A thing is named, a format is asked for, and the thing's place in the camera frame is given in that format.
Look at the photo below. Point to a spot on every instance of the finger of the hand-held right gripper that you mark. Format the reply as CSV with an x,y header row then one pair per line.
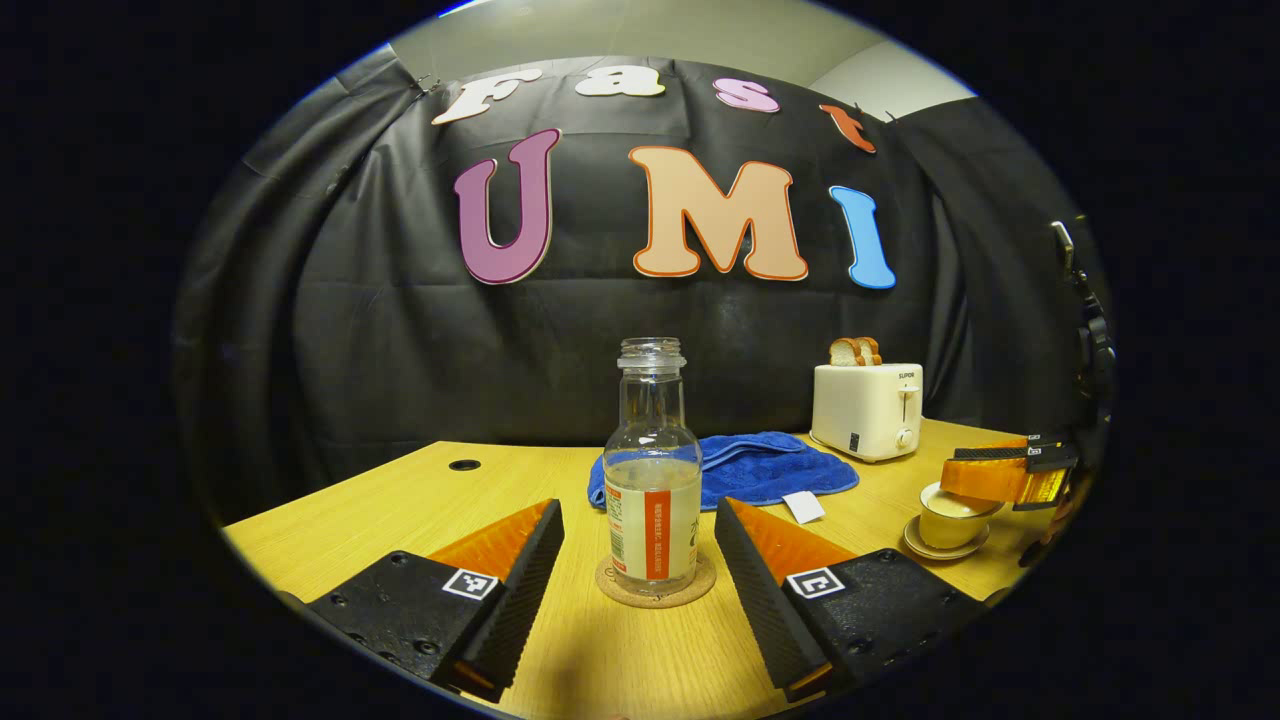
x,y
985,480
1040,452

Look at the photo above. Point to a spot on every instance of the cream teacup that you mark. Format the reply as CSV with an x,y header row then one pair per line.
x,y
945,532

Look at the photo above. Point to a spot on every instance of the blue towel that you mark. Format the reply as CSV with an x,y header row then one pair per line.
x,y
770,465

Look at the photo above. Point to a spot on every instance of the white toaster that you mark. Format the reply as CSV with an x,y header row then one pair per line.
x,y
865,415

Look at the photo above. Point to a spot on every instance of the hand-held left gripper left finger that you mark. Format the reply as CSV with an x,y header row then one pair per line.
x,y
520,600

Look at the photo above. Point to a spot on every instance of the clear water bottle orange label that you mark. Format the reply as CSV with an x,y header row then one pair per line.
x,y
652,440

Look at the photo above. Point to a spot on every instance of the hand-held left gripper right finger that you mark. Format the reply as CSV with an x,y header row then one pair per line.
x,y
765,605

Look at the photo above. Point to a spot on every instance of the round cork coaster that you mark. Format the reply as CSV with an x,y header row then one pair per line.
x,y
610,590

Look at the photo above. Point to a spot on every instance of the bread slice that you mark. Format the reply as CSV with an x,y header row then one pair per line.
x,y
843,353
871,351

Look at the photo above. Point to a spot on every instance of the black backdrop cloth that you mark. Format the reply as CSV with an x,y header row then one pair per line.
x,y
380,350

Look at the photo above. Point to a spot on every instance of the cream saucer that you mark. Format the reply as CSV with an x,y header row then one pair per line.
x,y
925,550

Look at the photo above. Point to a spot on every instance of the small white tag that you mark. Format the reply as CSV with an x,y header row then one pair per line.
x,y
804,507

